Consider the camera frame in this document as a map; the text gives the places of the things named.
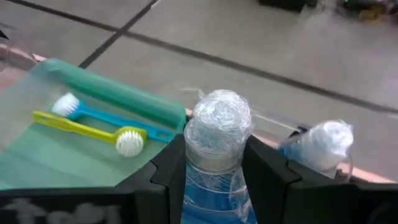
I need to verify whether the yellow-green dish brush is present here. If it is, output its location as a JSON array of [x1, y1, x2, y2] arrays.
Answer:
[[32, 110, 148, 158]]

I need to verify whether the teal dish brush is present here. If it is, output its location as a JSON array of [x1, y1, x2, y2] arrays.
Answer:
[[51, 92, 176, 144]]

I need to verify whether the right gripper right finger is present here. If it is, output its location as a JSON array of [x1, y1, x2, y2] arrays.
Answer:
[[243, 135, 312, 224]]

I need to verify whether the teal plastic bin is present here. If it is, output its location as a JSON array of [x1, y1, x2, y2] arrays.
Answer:
[[0, 57, 188, 191]]

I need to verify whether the blue dish soap bottle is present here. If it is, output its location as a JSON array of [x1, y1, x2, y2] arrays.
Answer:
[[276, 119, 354, 182], [180, 89, 258, 224]]

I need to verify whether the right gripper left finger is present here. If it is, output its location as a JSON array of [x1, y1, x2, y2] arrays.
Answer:
[[115, 133, 187, 224]]

